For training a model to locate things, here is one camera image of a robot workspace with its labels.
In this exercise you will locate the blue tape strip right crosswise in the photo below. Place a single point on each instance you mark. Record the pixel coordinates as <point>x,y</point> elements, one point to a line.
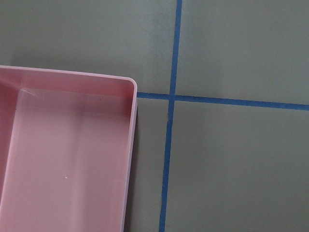
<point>172,94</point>

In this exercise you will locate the pink plastic bin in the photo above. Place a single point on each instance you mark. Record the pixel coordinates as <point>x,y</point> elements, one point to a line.
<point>66,141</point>

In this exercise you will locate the blue tape strip lengthwise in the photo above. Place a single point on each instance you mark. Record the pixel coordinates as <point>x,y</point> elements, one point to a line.
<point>182,98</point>

